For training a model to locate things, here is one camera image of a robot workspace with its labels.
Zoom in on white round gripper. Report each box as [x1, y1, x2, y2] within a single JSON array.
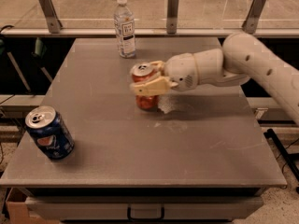
[[130, 53, 198, 96]]

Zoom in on red coke can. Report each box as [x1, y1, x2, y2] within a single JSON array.
[[130, 62, 159, 111]]

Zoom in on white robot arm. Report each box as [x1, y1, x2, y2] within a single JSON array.
[[130, 33, 299, 124]]

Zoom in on blue pepsi can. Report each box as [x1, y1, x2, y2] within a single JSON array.
[[25, 105, 75, 160]]

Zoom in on clear plastic water bottle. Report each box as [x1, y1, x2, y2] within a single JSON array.
[[114, 0, 136, 58]]

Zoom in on black stand leg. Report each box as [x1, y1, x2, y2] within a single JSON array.
[[264, 129, 299, 181]]

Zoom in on grey table drawer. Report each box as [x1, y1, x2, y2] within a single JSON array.
[[25, 196, 263, 221]]

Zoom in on cardboard box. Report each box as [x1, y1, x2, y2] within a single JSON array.
[[6, 189, 59, 224]]

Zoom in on horizontal metal rail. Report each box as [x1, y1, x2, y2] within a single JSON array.
[[0, 27, 299, 38]]

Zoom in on middle metal rail bracket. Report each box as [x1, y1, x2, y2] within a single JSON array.
[[166, 0, 179, 34]]

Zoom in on metal rail bracket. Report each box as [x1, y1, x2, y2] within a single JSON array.
[[166, 0, 179, 34], [242, 0, 267, 34], [38, 0, 62, 34]]

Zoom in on right metal rail bracket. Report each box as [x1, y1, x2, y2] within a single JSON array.
[[242, 0, 267, 34]]

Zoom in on left metal rail bracket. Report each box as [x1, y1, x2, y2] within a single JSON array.
[[38, 0, 62, 34]]

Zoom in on black drawer handle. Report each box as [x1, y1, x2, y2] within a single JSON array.
[[127, 206, 165, 222]]

